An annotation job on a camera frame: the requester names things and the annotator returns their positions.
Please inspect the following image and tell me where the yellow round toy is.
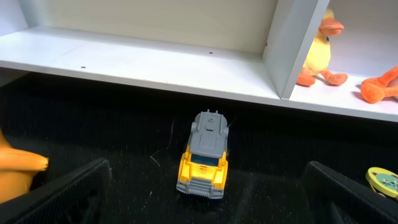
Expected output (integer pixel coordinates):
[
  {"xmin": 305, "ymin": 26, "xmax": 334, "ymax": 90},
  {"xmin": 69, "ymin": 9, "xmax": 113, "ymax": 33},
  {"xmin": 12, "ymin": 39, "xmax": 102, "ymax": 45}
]
[{"xmin": 365, "ymin": 167, "xmax": 398, "ymax": 200}]

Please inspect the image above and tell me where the yellow plush duck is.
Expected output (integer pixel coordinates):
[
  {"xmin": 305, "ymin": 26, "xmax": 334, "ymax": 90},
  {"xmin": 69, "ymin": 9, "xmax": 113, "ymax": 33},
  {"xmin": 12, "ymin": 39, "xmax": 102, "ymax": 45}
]
[{"xmin": 295, "ymin": 8, "xmax": 349, "ymax": 88}]

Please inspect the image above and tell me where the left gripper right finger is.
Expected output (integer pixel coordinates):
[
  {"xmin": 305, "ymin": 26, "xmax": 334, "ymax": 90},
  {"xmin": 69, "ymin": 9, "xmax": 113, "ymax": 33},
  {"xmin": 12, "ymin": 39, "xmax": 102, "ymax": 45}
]
[{"xmin": 300, "ymin": 161, "xmax": 398, "ymax": 224}]

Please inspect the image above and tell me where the white plush duck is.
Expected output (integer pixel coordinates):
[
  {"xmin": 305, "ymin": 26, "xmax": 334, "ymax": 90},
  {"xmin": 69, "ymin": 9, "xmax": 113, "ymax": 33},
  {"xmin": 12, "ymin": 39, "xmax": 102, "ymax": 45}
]
[{"xmin": 360, "ymin": 65, "xmax": 398, "ymax": 105}]

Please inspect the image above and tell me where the yellow rubber duck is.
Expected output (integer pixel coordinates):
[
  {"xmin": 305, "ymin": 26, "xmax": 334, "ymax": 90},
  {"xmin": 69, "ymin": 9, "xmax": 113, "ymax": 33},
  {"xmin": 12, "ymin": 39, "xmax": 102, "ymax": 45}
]
[{"xmin": 0, "ymin": 129, "xmax": 50, "ymax": 205}]

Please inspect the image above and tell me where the white shelf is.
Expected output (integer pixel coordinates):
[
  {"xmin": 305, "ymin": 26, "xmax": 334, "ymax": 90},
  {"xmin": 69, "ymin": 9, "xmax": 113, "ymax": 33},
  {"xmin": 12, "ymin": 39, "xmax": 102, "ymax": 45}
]
[{"xmin": 0, "ymin": 0, "xmax": 398, "ymax": 123}]

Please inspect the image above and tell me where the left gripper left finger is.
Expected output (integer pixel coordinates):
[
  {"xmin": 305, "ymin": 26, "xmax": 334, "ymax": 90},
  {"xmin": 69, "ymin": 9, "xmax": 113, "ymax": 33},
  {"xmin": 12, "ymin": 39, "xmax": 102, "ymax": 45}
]
[{"xmin": 0, "ymin": 157, "xmax": 112, "ymax": 224}]

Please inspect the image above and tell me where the grey and yellow toy truck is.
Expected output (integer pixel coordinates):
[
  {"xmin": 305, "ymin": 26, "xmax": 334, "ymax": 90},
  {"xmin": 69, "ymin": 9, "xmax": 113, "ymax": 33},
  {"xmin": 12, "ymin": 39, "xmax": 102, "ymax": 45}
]
[{"xmin": 175, "ymin": 109, "xmax": 230, "ymax": 200}]

